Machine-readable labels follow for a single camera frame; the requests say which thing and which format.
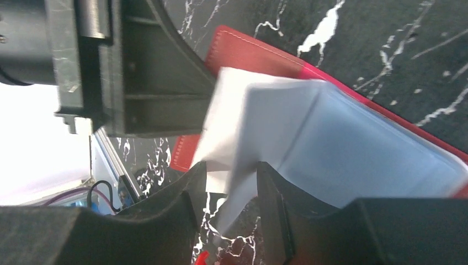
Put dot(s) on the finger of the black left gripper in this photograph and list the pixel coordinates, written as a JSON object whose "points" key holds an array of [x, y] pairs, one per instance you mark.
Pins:
{"points": [[153, 83]]}

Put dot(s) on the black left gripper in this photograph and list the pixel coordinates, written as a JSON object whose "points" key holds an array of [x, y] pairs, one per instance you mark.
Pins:
{"points": [[66, 44]]}

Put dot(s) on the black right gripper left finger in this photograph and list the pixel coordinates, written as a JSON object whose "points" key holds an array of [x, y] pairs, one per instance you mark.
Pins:
{"points": [[158, 230]]}

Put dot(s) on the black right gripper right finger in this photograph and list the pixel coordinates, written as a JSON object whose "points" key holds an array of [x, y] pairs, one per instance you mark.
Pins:
{"points": [[297, 228]]}

